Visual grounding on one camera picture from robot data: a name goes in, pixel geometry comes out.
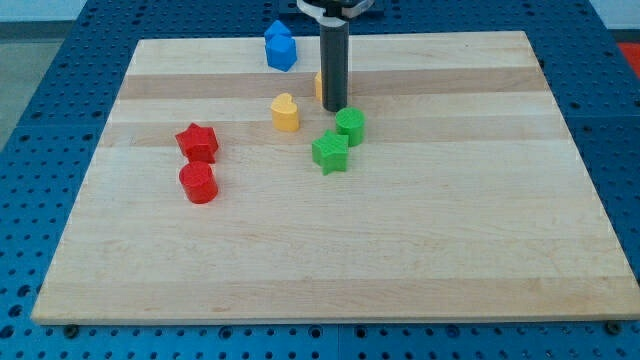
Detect green star block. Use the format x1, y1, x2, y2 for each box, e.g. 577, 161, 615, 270
312, 130, 349, 175

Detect red star block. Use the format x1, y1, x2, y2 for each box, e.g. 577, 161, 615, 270
175, 123, 219, 164

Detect green cylinder block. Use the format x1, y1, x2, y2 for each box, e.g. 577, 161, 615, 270
335, 107, 366, 147

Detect yellow heart block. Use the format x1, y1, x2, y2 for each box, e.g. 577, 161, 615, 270
270, 93, 300, 132

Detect yellow block behind rod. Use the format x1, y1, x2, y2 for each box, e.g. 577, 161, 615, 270
314, 71, 323, 101

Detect red cylinder block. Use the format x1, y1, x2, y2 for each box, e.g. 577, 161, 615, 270
179, 161, 218, 204

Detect wooden board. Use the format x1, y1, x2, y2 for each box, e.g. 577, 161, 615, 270
31, 31, 639, 325

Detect blue pentagon block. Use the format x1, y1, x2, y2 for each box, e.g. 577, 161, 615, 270
265, 35, 297, 72

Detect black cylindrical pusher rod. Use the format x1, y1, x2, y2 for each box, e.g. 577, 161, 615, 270
320, 19, 349, 112

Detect blue cube block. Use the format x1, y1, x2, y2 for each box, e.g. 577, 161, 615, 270
264, 20, 292, 43

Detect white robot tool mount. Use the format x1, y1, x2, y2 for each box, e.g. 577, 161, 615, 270
296, 0, 375, 27

